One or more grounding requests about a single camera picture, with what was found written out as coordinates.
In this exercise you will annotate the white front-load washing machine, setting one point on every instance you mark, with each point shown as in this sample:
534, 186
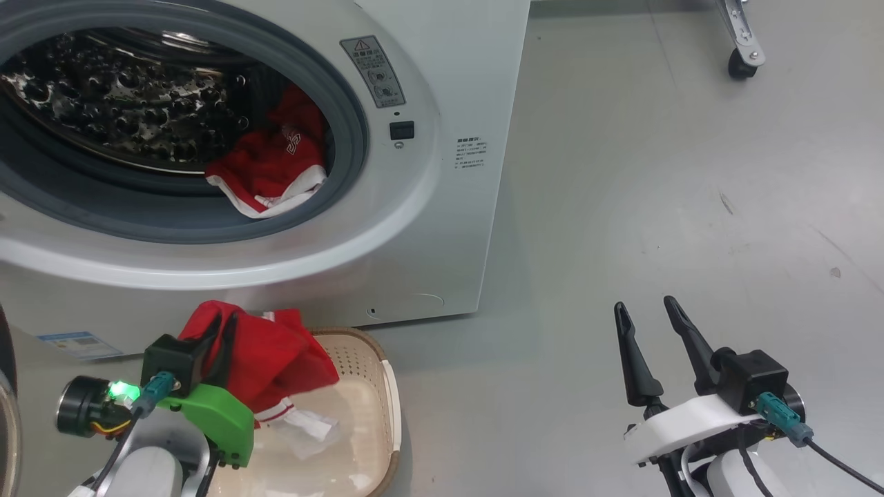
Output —
428, 241

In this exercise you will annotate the metal caster foot black wheel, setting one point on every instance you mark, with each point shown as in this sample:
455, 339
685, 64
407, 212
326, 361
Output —
744, 55

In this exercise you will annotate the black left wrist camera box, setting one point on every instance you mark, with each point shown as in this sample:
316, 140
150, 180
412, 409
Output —
173, 362

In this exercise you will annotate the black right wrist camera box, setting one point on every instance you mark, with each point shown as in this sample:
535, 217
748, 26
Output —
753, 379

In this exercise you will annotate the red garment with white tag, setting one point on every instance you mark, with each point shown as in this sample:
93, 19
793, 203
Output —
276, 359

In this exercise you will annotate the cream laundry basket brown rim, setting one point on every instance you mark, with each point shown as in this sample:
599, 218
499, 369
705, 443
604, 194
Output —
359, 428

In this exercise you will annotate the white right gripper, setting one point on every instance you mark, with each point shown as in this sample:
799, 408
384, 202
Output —
690, 428

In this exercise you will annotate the dark grey round washer door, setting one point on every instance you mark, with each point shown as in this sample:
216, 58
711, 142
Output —
7, 442

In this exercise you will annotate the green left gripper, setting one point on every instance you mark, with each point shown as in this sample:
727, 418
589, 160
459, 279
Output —
217, 414

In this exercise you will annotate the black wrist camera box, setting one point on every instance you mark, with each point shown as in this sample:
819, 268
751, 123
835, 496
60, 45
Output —
173, 362
753, 379

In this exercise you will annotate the red jersey with white logo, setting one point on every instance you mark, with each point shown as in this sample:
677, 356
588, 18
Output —
276, 166

